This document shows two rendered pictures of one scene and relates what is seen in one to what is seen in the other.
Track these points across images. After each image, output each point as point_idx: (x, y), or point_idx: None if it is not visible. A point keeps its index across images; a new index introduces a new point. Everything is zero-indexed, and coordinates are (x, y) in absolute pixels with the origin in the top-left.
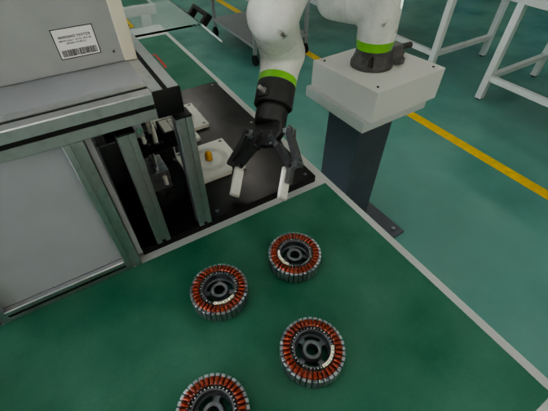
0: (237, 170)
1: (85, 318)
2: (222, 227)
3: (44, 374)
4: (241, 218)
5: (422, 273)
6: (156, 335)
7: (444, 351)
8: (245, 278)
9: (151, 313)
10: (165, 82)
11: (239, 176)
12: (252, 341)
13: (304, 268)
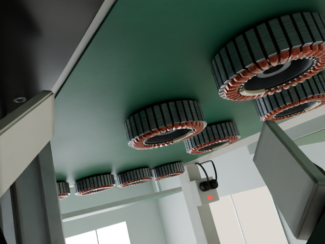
0: (3, 183)
1: None
2: (62, 80)
3: (73, 170)
4: (81, 45)
5: None
6: (125, 142)
7: None
8: (196, 121)
9: (101, 144)
10: None
11: (17, 148)
12: (221, 109)
13: (295, 84)
